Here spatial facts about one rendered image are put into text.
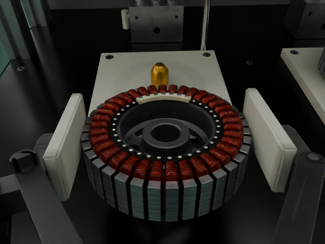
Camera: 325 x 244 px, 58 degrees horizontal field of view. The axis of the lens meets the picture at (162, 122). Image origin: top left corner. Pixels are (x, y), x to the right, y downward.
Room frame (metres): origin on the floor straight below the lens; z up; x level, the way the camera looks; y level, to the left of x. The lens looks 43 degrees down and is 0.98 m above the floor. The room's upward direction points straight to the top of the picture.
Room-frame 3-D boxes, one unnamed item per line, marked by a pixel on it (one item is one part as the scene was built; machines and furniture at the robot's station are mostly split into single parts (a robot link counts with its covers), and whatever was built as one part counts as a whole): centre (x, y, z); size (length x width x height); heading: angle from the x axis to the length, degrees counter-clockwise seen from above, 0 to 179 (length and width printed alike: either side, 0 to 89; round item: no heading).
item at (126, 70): (0.27, 0.00, 0.78); 0.15 x 0.15 x 0.01; 2
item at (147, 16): (0.42, 0.01, 0.80); 0.08 x 0.05 x 0.06; 92
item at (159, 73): (0.27, 0.00, 0.80); 0.02 x 0.02 x 0.03
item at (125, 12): (0.41, 0.05, 0.80); 0.01 x 0.01 x 0.03; 2
